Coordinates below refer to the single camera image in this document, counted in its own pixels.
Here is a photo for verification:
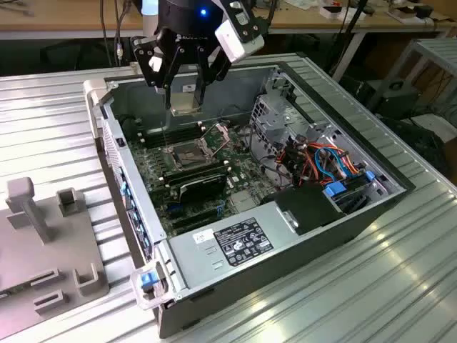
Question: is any blue disk carrier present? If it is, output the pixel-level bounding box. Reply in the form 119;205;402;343
322;170;376;215

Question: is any green motherboard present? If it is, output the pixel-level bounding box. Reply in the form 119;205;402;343
125;119;267;239

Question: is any silver drive cage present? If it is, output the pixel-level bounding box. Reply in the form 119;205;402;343
249;93;310;151

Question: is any black plastic shroud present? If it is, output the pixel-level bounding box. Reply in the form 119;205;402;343
259;184;346;236

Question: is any white cardboard box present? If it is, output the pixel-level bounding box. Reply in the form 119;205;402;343
318;4;366;21

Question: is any clear plastic case handle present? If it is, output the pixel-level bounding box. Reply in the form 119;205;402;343
129;261;169;310

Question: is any silver disk bay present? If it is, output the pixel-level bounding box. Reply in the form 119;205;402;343
306;120;396;215

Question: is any black graphics card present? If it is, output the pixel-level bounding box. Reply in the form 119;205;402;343
177;173;227;204

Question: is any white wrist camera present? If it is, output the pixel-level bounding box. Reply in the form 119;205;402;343
214;19;266;66

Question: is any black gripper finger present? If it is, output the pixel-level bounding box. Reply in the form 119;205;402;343
130;34;185;110
194;41;233;106

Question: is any long black expansion slot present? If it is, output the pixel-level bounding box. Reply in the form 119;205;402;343
170;206;219;222
173;214;219;232

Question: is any silver power supply unit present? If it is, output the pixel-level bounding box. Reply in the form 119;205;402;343
166;201;300;291

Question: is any orange wire bundle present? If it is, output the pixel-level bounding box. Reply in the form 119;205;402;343
305;141;359;176

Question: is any black equipment case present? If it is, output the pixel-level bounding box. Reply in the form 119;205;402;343
356;79;421;121

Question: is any CPU socket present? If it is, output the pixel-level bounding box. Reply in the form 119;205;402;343
164;139;216;174

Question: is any silver chipset heatsink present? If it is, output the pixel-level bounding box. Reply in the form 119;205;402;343
230;192;260;212

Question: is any grey slatted side table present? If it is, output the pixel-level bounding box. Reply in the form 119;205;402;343
383;37;457;119

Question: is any silver CPU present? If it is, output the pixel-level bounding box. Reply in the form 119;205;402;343
169;82;201;117

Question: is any blue wire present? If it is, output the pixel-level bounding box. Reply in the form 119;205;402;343
313;146;358;186

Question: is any grey parts rack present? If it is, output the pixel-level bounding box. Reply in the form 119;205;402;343
0;177;110;315

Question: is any black PC case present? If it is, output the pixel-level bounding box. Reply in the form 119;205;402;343
82;60;417;339

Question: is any brown cardboard box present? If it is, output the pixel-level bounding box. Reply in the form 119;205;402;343
386;4;436;25

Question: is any green RAM stick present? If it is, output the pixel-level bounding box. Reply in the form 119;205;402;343
164;169;231;188

